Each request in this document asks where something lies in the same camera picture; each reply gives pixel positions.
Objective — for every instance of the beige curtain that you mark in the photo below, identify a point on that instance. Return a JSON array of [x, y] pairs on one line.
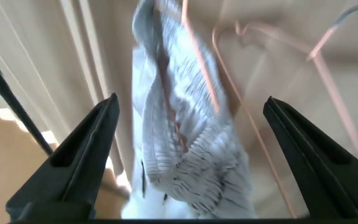
[[57, 46]]

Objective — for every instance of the pale grey shorts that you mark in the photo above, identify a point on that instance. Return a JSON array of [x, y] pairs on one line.
[[197, 161]]

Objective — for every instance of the pink clothes hanger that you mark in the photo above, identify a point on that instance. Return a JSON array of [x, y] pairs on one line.
[[197, 56], [332, 93]]

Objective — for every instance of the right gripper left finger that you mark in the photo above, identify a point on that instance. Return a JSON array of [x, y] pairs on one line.
[[73, 168]]

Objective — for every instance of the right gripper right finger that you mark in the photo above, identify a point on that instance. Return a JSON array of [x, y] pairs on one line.
[[312, 168]]

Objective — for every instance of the black clothes rack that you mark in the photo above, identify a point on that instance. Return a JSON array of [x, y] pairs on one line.
[[11, 99]]

